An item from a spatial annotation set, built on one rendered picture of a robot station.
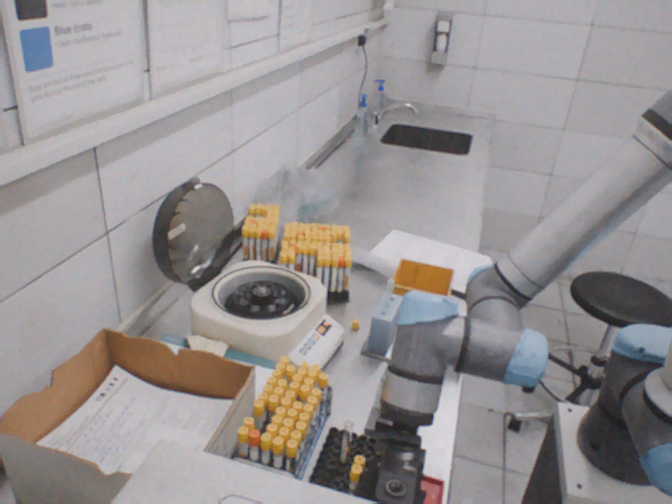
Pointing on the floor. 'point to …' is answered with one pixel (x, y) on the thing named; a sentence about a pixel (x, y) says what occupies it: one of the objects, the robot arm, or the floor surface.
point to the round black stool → (645, 300)
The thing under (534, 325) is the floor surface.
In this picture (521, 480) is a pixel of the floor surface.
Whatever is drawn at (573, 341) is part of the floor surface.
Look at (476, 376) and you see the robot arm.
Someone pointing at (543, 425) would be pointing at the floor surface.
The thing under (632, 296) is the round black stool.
